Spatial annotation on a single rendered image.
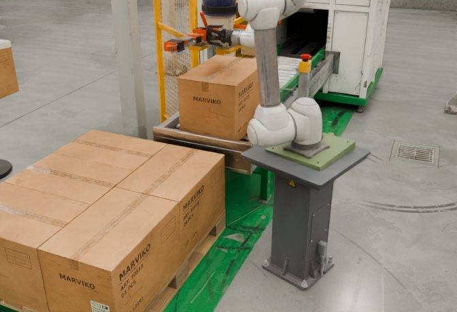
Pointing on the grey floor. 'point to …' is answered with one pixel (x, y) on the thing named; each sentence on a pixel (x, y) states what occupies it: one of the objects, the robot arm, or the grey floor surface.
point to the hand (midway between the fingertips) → (201, 33)
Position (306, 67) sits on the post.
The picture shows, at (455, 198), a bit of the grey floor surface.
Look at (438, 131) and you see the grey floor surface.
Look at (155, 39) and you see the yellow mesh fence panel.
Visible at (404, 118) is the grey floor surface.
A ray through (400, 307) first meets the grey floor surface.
